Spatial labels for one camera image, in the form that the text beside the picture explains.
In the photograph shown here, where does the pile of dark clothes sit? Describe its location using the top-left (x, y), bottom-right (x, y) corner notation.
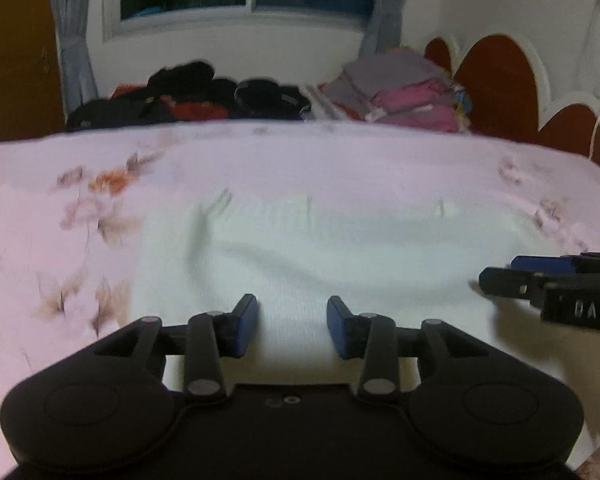
top-left (66, 60), bottom-right (313, 133)

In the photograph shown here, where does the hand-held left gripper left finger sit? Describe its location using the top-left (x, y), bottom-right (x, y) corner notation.
top-left (94, 294), bottom-right (259, 403)

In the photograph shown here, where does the grey-blue curtain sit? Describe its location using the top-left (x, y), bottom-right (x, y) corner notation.
top-left (47, 0), bottom-right (99, 107)
top-left (357, 0), bottom-right (417, 59)

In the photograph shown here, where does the stack of folded clothes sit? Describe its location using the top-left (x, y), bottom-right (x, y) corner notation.
top-left (320, 49), bottom-right (474, 134)

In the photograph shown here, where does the red and white headboard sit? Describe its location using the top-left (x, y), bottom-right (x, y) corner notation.
top-left (424, 34), bottom-right (600, 173)

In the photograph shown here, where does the white long-sleeve shirt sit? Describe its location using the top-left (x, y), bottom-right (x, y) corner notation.
top-left (130, 187), bottom-right (581, 401)

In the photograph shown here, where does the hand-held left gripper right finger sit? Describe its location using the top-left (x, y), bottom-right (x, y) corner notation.
top-left (326, 296), bottom-right (483, 403)

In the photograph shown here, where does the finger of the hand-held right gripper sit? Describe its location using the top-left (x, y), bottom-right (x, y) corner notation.
top-left (479, 266), bottom-right (548, 306)
top-left (510, 252), bottom-right (600, 275)

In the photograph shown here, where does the striped cloth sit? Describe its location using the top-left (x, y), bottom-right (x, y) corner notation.
top-left (300, 82), bottom-right (342, 121)

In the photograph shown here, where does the brown wooden door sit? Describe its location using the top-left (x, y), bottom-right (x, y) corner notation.
top-left (0, 0), bottom-right (66, 143)

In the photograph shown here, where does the pink floral bedsheet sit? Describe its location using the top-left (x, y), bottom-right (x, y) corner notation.
top-left (0, 119), bottom-right (600, 478)

